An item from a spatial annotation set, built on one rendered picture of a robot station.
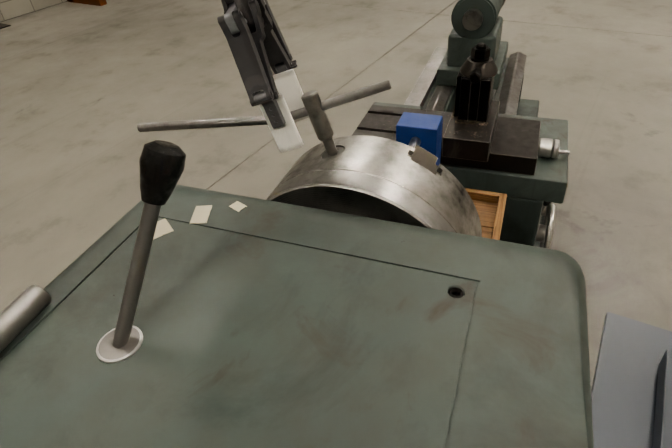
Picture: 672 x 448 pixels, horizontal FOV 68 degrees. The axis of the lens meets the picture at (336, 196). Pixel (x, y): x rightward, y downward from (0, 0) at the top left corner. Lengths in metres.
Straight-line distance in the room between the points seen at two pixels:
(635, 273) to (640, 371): 1.37
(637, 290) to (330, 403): 2.07
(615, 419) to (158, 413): 0.79
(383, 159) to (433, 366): 0.32
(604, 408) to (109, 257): 0.83
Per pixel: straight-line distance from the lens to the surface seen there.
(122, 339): 0.44
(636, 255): 2.53
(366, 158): 0.64
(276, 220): 0.52
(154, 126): 0.70
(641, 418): 1.04
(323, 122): 0.64
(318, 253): 0.47
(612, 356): 1.10
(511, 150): 1.19
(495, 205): 1.15
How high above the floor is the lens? 1.57
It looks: 36 degrees down
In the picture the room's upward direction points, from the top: 5 degrees counter-clockwise
